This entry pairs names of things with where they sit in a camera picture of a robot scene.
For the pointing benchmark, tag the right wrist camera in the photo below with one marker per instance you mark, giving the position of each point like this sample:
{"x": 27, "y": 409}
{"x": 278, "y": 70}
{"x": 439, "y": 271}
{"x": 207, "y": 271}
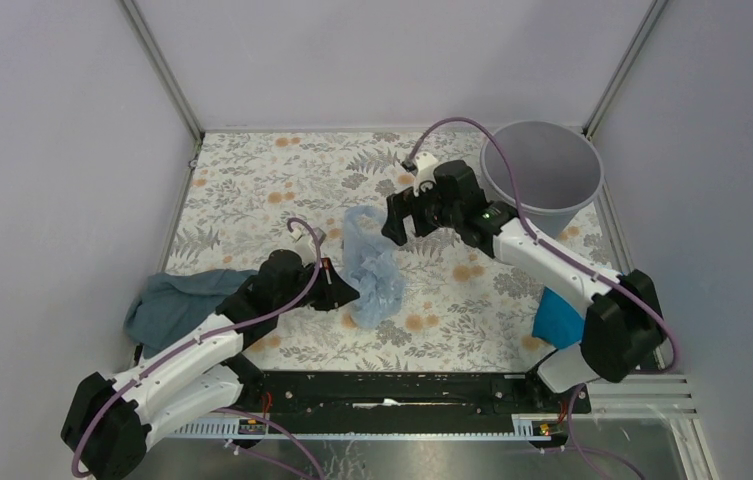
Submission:
{"x": 421, "y": 166}

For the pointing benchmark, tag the slotted cable duct rail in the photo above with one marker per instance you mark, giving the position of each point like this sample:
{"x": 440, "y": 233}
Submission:
{"x": 474, "y": 427}

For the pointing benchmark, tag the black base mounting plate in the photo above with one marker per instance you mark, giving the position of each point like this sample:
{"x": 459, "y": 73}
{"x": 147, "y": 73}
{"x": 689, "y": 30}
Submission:
{"x": 340, "y": 395}

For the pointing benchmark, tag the grey-blue cloth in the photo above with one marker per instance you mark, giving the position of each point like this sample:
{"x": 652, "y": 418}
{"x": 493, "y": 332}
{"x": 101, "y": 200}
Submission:
{"x": 171, "y": 306}

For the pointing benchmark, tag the light blue plastic trash bag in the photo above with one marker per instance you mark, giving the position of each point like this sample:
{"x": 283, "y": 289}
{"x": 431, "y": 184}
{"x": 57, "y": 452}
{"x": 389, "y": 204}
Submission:
{"x": 369, "y": 267}

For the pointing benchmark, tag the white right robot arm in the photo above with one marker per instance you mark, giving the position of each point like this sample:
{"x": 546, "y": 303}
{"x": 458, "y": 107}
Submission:
{"x": 621, "y": 322}

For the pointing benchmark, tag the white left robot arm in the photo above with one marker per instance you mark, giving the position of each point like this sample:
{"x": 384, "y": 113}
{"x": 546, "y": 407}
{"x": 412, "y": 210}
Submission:
{"x": 114, "y": 421}

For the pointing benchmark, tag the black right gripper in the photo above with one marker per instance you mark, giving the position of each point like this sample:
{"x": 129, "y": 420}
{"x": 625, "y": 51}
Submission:
{"x": 400, "y": 206}

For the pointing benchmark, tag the bright blue cloth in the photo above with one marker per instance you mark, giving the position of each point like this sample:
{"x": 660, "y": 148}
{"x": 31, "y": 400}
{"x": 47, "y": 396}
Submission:
{"x": 556, "y": 322}

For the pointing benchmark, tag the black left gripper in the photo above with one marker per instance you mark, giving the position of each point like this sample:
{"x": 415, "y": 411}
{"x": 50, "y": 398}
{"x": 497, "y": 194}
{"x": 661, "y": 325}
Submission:
{"x": 334, "y": 290}

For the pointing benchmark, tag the grey plastic trash bin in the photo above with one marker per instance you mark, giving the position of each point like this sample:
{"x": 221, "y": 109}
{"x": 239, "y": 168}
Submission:
{"x": 555, "y": 171}

